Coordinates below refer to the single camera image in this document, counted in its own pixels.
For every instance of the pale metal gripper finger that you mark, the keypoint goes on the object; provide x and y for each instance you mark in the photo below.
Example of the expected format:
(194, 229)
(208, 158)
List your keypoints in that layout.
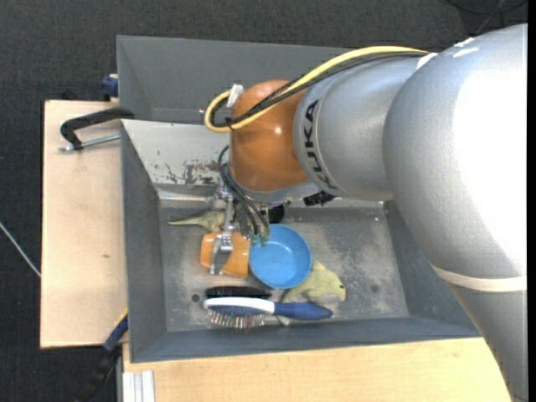
(217, 262)

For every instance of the orange cup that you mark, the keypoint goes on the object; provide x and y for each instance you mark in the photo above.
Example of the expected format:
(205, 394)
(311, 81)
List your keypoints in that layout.
(236, 258)

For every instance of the black brush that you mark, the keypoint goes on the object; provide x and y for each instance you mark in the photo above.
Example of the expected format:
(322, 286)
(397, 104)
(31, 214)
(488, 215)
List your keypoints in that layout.
(238, 292)

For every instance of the green toy dinosaur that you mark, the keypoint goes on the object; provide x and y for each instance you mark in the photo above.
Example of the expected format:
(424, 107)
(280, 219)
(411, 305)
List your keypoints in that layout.
(207, 220)

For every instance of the blue bowl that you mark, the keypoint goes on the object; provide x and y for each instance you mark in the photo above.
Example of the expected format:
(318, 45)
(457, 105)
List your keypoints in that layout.
(281, 262)

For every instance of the blue and white hairbrush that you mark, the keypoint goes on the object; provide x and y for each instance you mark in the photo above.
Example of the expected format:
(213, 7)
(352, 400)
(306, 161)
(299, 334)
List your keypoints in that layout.
(259, 307)

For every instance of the yellow-green plush toy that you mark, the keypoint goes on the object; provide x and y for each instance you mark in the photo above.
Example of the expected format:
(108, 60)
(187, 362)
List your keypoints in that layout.
(320, 285)

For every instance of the grey metal bin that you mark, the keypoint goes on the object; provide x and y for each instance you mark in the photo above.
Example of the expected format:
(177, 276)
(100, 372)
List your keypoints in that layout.
(360, 274)

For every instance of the pale wood board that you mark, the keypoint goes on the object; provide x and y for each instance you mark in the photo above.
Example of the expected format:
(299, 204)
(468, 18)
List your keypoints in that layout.
(79, 233)

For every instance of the black cylinder on white bracket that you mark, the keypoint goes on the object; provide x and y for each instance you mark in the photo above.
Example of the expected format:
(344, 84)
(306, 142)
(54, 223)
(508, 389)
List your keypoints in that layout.
(319, 199)

